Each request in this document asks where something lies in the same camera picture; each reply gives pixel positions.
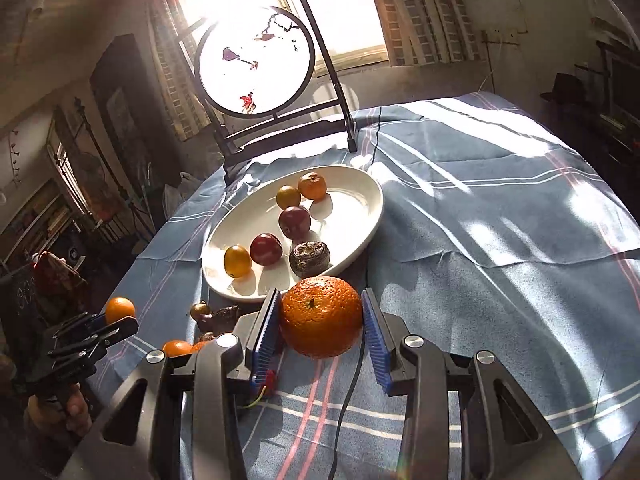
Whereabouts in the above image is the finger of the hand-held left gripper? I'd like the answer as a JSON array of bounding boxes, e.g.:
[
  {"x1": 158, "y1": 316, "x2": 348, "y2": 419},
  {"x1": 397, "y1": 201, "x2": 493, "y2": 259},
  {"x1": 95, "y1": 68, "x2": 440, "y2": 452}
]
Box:
[
  {"x1": 47, "y1": 311, "x2": 108, "y2": 346},
  {"x1": 47, "y1": 316, "x2": 139, "y2": 367}
]

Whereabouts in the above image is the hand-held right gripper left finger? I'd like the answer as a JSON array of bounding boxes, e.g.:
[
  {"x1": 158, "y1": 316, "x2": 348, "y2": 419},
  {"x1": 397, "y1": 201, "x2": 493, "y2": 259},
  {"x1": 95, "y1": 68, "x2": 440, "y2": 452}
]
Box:
[{"x1": 60, "y1": 287, "x2": 283, "y2": 480}]

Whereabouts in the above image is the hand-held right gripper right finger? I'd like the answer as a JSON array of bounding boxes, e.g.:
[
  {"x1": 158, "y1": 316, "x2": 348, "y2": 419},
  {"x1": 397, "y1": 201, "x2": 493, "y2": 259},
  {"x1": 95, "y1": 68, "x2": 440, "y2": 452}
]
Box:
[{"x1": 360, "y1": 287, "x2": 567, "y2": 480}]

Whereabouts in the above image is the small smooth orange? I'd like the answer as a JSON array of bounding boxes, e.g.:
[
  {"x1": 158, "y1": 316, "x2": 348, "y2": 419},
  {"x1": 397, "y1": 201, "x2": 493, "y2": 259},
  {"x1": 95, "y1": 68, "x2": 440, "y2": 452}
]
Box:
[{"x1": 105, "y1": 296, "x2": 137, "y2": 325}]

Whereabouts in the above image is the large orange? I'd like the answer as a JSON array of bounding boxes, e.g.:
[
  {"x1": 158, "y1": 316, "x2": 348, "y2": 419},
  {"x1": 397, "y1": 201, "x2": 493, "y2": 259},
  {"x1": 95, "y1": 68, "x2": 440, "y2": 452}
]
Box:
[{"x1": 279, "y1": 276, "x2": 364, "y2": 359}]

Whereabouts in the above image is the white oval plate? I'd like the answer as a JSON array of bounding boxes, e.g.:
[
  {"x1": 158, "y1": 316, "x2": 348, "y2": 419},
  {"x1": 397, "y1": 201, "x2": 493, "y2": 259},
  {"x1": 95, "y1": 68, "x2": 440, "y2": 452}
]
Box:
[{"x1": 201, "y1": 165, "x2": 385, "y2": 303}]

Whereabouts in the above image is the person's left hand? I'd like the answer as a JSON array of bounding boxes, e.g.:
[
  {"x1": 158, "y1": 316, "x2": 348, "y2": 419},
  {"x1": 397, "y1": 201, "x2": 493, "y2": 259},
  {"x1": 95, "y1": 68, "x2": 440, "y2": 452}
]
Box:
[{"x1": 27, "y1": 382, "x2": 93, "y2": 436}]

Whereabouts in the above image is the dark brown shrivelled fruit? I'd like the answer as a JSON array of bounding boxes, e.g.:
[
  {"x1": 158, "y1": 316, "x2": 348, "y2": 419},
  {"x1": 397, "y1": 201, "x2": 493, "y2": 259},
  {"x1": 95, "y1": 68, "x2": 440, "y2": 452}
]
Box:
[{"x1": 199, "y1": 306, "x2": 241, "y2": 346}]

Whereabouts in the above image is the red patterned cloth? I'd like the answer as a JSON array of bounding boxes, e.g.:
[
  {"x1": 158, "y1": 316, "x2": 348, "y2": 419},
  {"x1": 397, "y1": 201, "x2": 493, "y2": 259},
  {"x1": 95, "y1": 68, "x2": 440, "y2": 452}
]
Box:
[{"x1": 31, "y1": 251, "x2": 91, "y2": 321}]

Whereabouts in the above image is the yellow plum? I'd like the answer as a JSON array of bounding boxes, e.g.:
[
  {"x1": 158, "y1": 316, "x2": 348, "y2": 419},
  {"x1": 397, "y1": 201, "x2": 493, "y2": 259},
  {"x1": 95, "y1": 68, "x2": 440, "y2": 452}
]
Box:
[{"x1": 223, "y1": 244, "x2": 252, "y2": 278}]

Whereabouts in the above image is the bright red plum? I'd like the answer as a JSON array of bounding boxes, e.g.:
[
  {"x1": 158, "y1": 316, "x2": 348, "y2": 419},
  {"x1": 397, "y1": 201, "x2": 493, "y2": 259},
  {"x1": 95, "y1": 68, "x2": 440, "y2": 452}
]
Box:
[{"x1": 249, "y1": 233, "x2": 283, "y2": 266}]

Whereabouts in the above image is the dark brown mangosteen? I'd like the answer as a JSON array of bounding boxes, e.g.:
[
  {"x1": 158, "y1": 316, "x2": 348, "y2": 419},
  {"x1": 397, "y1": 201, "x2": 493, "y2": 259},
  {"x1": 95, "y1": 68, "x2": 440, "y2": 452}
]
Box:
[{"x1": 289, "y1": 241, "x2": 333, "y2": 278}]

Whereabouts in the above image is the cluttered bookshelf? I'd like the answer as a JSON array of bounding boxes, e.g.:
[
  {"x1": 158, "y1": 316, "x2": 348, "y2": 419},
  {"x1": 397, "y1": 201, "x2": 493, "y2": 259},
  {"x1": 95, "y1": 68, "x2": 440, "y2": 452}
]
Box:
[{"x1": 0, "y1": 175, "x2": 83, "y2": 271}]

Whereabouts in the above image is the dark red plum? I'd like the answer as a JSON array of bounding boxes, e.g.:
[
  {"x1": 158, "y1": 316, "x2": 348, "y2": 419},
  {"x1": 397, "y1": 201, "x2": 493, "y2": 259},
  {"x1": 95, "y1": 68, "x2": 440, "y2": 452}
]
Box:
[{"x1": 278, "y1": 206, "x2": 311, "y2": 239}]

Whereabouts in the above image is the yellow-green plum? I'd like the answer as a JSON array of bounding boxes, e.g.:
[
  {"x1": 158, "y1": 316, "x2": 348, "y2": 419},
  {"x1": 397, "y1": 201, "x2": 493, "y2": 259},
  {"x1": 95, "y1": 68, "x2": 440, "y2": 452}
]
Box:
[{"x1": 276, "y1": 185, "x2": 301, "y2": 210}]

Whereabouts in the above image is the blue striped tablecloth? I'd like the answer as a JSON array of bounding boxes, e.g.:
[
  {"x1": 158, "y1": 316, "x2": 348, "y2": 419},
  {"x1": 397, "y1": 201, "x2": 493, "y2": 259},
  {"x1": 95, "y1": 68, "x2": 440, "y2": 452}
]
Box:
[{"x1": 87, "y1": 91, "x2": 640, "y2": 480}]

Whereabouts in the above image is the small wrinkled tangerine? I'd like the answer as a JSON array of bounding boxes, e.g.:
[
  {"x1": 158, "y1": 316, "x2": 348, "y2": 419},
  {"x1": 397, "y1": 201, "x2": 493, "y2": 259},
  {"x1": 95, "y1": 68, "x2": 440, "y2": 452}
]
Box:
[{"x1": 298, "y1": 172, "x2": 327, "y2": 200}]

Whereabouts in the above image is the white plastic bag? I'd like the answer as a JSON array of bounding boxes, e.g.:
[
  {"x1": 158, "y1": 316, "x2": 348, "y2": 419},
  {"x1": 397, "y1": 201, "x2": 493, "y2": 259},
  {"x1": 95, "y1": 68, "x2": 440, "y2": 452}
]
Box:
[{"x1": 162, "y1": 171, "x2": 207, "y2": 211}]

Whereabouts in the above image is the checked curtain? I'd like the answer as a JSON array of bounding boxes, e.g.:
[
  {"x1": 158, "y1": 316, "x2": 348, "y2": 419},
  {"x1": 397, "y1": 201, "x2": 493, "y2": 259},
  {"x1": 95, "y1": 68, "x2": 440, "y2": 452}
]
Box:
[
  {"x1": 361, "y1": 0, "x2": 488, "y2": 67},
  {"x1": 147, "y1": 0, "x2": 213, "y2": 143}
]

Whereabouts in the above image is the round painted screen on stand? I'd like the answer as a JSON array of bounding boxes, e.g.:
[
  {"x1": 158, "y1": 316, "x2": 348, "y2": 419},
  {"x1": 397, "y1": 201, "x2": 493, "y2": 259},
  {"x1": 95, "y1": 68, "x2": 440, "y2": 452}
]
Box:
[{"x1": 172, "y1": 0, "x2": 360, "y2": 186}]

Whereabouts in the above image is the black hat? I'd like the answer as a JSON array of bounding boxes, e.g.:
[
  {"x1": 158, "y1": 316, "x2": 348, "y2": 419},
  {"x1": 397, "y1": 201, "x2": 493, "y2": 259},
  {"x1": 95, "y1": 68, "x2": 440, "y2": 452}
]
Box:
[{"x1": 540, "y1": 73, "x2": 598, "y2": 107}]

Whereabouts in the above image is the window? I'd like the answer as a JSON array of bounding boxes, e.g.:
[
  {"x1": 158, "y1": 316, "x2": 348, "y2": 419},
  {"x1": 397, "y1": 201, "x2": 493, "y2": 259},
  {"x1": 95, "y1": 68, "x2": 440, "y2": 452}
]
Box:
[{"x1": 180, "y1": 0, "x2": 390, "y2": 68}]

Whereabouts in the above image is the black cable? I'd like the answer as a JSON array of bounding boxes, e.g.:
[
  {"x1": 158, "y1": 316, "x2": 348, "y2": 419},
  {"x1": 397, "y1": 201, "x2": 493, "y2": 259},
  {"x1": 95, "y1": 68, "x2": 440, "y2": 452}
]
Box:
[{"x1": 327, "y1": 255, "x2": 373, "y2": 480}]

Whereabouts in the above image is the dark framed wall picture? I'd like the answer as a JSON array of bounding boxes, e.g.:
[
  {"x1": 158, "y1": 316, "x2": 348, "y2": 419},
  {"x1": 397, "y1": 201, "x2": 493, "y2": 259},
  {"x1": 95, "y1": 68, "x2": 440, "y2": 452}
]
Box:
[{"x1": 89, "y1": 34, "x2": 168, "y2": 196}]

